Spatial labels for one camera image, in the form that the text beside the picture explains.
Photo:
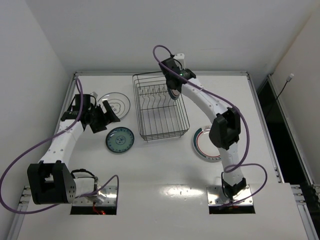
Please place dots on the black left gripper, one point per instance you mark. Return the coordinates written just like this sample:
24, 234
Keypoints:
99, 120

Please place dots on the grey wire dish rack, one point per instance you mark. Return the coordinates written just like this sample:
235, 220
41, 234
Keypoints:
158, 115

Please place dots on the metal base plate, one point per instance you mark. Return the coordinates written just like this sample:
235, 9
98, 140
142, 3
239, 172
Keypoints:
217, 198
107, 197

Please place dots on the white plate with teal rim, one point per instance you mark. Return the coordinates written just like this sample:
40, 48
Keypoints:
119, 103

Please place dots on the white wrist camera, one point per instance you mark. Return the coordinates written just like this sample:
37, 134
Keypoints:
94, 94
180, 58

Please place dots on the blue floral green plate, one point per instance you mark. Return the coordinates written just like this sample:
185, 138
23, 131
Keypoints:
119, 140

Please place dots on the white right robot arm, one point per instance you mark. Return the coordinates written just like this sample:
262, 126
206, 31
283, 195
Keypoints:
225, 121

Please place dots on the aluminium frame rail right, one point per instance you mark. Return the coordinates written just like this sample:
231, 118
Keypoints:
292, 165

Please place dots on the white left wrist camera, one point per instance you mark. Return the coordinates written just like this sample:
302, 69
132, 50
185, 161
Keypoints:
94, 94

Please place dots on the green red rimmed plate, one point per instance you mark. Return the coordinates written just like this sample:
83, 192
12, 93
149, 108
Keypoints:
203, 145
174, 94

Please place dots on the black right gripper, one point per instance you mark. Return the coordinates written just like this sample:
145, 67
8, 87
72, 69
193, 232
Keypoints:
172, 83

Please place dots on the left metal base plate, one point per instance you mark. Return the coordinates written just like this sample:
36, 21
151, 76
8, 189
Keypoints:
107, 197

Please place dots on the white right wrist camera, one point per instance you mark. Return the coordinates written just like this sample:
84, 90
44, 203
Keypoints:
180, 58

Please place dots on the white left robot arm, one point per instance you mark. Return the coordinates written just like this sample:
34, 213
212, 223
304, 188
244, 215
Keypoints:
50, 180

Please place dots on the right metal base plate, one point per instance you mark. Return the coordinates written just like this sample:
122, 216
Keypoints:
217, 198

